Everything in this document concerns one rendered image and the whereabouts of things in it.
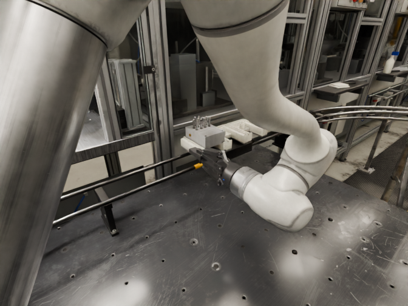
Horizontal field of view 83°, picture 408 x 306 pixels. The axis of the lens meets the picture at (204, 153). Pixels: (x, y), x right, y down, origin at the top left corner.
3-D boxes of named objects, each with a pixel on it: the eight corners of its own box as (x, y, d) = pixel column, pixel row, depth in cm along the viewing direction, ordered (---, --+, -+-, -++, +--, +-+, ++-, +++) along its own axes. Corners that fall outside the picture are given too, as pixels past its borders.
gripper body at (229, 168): (246, 186, 71) (226, 173, 78) (249, 163, 67) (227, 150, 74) (229, 195, 67) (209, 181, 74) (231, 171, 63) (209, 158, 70)
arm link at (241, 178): (266, 169, 64) (250, 160, 68) (243, 180, 59) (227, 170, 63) (262, 195, 68) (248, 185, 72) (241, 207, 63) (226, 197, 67)
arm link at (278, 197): (247, 212, 66) (275, 179, 69) (295, 248, 55) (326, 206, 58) (235, 192, 58) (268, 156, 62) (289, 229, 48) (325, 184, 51)
